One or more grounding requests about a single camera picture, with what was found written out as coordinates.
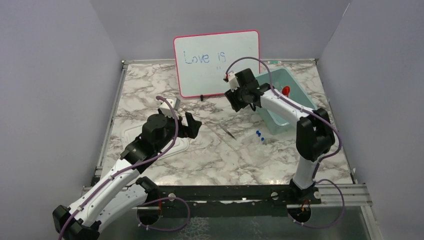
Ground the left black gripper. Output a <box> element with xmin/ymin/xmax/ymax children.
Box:
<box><xmin>155</xmin><ymin>107</ymin><xmax>202</xmax><ymax>152</ymax></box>

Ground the teal plastic bin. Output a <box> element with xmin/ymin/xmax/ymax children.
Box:
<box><xmin>256</xmin><ymin>67</ymin><xmax>317</xmax><ymax>135</ymax></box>

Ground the red plastic funnel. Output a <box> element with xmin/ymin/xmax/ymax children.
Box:
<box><xmin>281</xmin><ymin>85</ymin><xmax>291</xmax><ymax>98</ymax></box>

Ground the white bin lid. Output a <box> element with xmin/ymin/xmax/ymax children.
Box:
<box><xmin>121</xmin><ymin>124</ymin><xmax>190</xmax><ymax>167</ymax></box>

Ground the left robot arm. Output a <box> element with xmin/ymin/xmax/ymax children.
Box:
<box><xmin>52</xmin><ymin>112</ymin><xmax>202</xmax><ymax>240</ymax></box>

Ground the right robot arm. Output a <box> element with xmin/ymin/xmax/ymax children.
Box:
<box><xmin>223</xmin><ymin>68</ymin><xmax>336</xmax><ymax>204</ymax></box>

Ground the green white marker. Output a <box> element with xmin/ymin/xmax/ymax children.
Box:
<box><xmin>267</xmin><ymin>60</ymin><xmax>282</xmax><ymax>65</ymax></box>

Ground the pink framed whiteboard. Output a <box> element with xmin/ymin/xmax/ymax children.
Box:
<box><xmin>173</xmin><ymin>30</ymin><xmax>260</xmax><ymax>98</ymax></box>

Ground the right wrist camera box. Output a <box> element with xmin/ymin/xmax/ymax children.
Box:
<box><xmin>224</xmin><ymin>71</ymin><xmax>240</xmax><ymax>92</ymax></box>

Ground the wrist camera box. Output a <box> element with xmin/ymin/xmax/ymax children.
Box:
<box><xmin>224</xmin><ymin>71</ymin><xmax>240</xmax><ymax>92</ymax></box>
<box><xmin>159</xmin><ymin>96</ymin><xmax>181</xmax><ymax>118</ymax></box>

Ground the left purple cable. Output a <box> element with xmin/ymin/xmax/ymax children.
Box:
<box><xmin>57</xmin><ymin>95</ymin><xmax>180</xmax><ymax>240</ymax></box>

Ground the purple cable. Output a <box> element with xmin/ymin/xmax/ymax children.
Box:
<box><xmin>225</xmin><ymin>56</ymin><xmax>346</xmax><ymax>230</ymax></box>
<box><xmin>57</xmin><ymin>95</ymin><xmax>180</xmax><ymax>240</ymax></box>

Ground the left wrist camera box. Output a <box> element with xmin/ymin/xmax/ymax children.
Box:
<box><xmin>159</xmin><ymin>96</ymin><xmax>181</xmax><ymax>118</ymax></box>

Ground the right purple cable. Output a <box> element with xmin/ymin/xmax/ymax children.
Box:
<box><xmin>225</xmin><ymin>56</ymin><xmax>346</xmax><ymax>230</ymax></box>

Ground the black front mounting rail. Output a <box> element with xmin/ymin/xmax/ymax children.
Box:
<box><xmin>82</xmin><ymin>175</ymin><xmax>374</xmax><ymax>233</ymax></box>

